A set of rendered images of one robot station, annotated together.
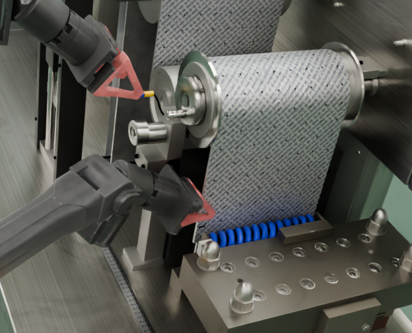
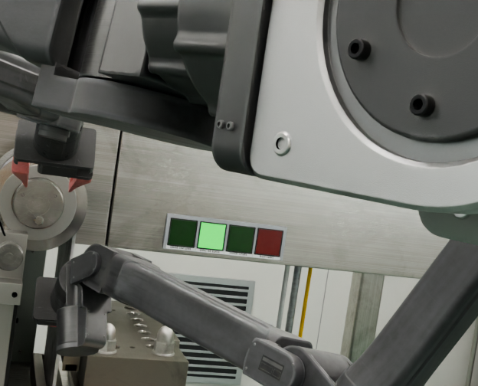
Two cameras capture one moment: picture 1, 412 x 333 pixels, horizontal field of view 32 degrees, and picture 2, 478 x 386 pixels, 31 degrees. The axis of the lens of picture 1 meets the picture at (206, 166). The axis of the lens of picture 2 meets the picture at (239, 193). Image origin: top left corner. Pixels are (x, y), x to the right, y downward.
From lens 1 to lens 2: 1.32 m
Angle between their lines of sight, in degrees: 75
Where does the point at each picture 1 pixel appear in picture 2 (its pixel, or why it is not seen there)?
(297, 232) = not seen: hidden behind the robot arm
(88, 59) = (77, 148)
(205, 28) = not seen: outside the picture
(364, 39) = (8, 147)
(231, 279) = (129, 349)
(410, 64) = not seen: hidden behind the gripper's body
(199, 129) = (55, 227)
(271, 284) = (140, 341)
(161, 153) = (11, 278)
